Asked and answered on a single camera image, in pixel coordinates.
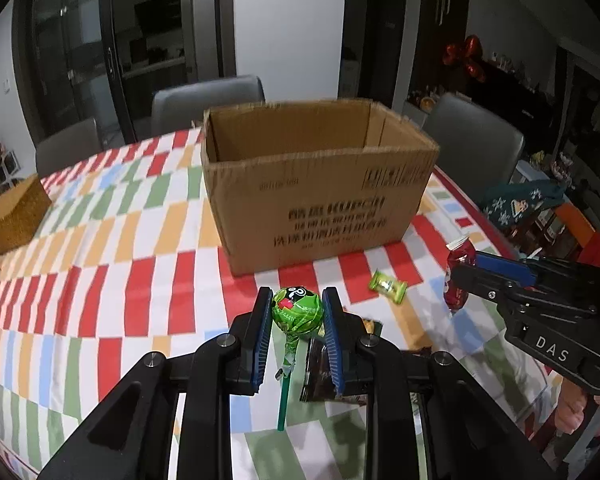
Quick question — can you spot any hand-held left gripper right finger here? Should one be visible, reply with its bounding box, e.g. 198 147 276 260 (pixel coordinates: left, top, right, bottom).
322 287 546 480

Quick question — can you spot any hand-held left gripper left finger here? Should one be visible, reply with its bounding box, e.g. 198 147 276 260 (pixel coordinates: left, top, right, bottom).
40 287 276 480

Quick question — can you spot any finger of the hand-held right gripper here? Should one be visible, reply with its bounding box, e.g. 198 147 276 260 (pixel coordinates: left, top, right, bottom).
475 252 538 286
452 266 521 306

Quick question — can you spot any red snack packet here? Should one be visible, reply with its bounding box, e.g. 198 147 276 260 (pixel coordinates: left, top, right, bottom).
444 237 478 313

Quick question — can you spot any green lollipop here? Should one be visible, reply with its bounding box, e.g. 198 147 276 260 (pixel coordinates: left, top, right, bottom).
271 285 325 432

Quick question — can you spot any brown cardboard box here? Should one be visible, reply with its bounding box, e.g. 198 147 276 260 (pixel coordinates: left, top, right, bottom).
200 99 441 277

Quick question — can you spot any person's right hand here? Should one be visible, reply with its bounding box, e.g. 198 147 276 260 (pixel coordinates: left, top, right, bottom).
555 375 600 436

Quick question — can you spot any large dark snack packet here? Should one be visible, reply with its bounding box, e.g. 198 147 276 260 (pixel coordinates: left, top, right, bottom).
300 337 368 406

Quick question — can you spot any green patterned sweater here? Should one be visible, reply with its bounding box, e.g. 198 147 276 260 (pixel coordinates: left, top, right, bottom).
480 180 566 233

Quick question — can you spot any green candy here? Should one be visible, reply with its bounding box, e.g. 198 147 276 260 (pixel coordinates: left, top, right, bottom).
369 269 408 303

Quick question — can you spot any grey chair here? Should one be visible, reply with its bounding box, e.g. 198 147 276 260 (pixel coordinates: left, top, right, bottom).
35 119 103 176
422 92 526 201
151 75 267 136

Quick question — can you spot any colourful striped tablecloth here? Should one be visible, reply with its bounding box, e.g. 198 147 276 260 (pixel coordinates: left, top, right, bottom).
0 127 546 476

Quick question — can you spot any dark sideboard cabinet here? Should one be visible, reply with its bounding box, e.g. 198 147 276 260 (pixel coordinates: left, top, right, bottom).
467 60 571 136

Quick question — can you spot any red foil balloon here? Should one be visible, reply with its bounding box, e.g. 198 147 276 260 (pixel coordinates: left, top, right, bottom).
442 35 487 83

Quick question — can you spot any dark wardrobe door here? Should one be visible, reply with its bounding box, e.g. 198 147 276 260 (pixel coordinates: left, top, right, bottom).
412 0 471 96

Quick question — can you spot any woven wicker box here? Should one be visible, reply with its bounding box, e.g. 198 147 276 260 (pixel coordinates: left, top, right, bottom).
0 175 53 256

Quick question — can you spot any white low shelf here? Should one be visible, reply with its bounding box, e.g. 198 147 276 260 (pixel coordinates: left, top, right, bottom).
0 137 21 196

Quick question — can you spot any dark sliding glass door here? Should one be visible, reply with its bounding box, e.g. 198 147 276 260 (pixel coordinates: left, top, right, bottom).
12 0 236 146

